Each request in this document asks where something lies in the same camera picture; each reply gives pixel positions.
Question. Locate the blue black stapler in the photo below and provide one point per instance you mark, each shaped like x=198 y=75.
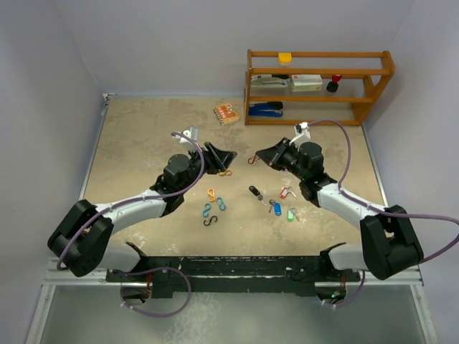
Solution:
x=266 y=109

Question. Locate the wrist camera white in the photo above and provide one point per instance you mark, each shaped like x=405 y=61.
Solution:
x=189 y=138
x=302 y=134

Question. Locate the orange spiral notebook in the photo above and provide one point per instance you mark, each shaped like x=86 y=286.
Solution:
x=226 y=114

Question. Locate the silver key with dark-blue tag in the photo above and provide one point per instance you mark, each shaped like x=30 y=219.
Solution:
x=275 y=207

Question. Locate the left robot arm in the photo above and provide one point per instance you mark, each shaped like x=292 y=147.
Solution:
x=80 y=241

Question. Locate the white red box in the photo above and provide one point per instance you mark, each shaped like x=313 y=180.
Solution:
x=306 y=83

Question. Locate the red black stamp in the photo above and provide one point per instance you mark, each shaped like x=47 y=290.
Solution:
x=333 y=85

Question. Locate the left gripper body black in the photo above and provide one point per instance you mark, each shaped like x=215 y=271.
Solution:
x=196 y=163

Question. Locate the wooden shelf rack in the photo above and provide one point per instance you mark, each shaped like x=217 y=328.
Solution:
x=352 y=81

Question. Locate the yellow box on shelf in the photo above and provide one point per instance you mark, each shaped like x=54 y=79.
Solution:
x=285 y=59

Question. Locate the white stapler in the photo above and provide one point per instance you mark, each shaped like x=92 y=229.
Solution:
x=270 y=81

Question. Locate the silver key with green tag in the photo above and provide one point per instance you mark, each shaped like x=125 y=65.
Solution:
x=292 y=215

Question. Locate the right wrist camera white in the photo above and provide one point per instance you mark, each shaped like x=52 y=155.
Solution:
x=302 y=134

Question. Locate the teal S carabiner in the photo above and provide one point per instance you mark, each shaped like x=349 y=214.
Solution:
x=207 y=209

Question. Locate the black base frame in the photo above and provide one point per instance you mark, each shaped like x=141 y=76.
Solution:
x=161 y=277

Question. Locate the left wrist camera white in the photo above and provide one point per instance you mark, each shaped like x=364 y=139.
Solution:
x=189 y=138

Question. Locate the red S carabiner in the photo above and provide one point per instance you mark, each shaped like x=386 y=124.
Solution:
x=253 y=159

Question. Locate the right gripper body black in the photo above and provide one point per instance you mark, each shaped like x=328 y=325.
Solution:
x=290 y=163

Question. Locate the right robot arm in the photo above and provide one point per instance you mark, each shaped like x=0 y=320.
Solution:
x=389 y=243

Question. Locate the black S carabiner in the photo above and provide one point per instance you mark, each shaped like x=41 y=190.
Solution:
x=210 y=220

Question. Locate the silver key with black tag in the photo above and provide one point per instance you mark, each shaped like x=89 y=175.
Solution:
x=258 y=194

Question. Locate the silver key with red tag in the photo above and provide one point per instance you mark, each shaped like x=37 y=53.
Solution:
x=287 y=191

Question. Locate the orange S carabiner near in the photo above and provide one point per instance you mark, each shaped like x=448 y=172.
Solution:
x=211 y=195

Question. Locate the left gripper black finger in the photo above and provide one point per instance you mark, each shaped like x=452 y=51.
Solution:
x=226 y=156
x=214 y=165

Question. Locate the light-blue S carabiner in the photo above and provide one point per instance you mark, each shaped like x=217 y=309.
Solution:
x=220 y=203

